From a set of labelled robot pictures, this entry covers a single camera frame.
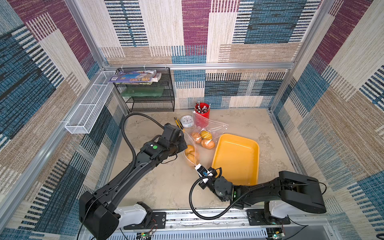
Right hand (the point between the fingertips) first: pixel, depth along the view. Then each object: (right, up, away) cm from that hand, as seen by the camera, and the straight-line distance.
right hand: (198, 166), depth 78 cm
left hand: (-6, +12, -1) cm, 14 cm away
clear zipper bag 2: (-4, +13, 0) cm, 14 cm away
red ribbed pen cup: (+3, +29, +21) cm, 36 cm away
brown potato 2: (-5, +6, +13) cm, 16 cm away
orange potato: (0, +14, +19) cm, 23 cm away
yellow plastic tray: (+24, 0, +14) cm, 27 cm away
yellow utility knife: (-13, +22, +30) cm, 39 cm away
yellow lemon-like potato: (+5, +15, +19) cm, 24 cm away
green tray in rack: (-35, +43, +19) cm, 58 cm away
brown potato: (+7, +9, +16) cm, 20 cm away
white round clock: (-7, +24, +33) cm, 41 cm away
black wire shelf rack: (-30, +43, +38) cm, 64 cm away
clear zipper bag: (+12, +19, +21) cm, 31 cm away
